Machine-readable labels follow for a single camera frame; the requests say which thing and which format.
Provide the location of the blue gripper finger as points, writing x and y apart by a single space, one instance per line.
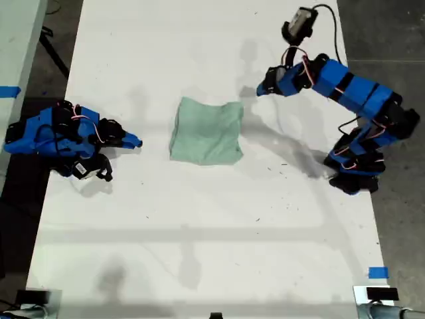
130 145
262 87
132 138
265 92

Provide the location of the pale green T-shirt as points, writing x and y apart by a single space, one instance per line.
206 133

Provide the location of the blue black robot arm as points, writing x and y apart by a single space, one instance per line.
40 133
358 89

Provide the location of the black stand leg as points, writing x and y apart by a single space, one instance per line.
53 50

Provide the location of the long blue tape strip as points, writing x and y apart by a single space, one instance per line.
10 91

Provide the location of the pale side table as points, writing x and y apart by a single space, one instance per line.
16 40

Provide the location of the small black box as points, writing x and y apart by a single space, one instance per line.
382 294
31 296

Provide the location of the small black block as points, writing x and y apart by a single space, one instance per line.
216 315

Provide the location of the grey blue object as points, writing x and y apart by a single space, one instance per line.
382 312
30 314

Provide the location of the short blue tape strip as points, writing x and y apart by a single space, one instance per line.
378 272

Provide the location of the white plate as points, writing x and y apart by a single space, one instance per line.
360 294

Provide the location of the black camera stalk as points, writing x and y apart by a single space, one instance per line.
290 56

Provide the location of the black camera box, grey face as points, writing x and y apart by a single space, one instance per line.
300 23

